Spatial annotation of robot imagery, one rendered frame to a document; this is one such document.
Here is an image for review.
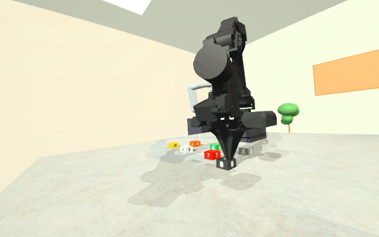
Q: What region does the red block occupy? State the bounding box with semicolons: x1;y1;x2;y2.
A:
205;150;221;160

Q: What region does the green block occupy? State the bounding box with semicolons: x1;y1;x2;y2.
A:
210;143;222;151

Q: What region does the orange block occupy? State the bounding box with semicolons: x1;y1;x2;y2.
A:
189;141;200;147

